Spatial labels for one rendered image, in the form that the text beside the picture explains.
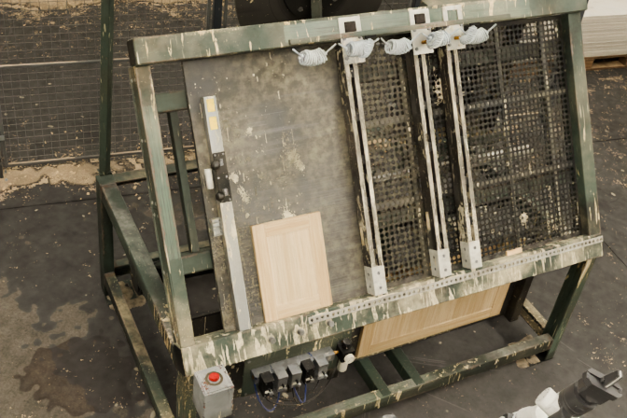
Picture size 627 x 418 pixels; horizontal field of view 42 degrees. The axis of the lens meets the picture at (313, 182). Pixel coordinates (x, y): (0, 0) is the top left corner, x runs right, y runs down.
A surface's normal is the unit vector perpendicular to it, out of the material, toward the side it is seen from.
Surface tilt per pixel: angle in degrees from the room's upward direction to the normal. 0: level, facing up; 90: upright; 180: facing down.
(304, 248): 57
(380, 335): 90
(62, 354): 0
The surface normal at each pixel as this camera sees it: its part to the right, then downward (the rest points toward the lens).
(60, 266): 0.12, -0.80
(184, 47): 0.44, 0.06
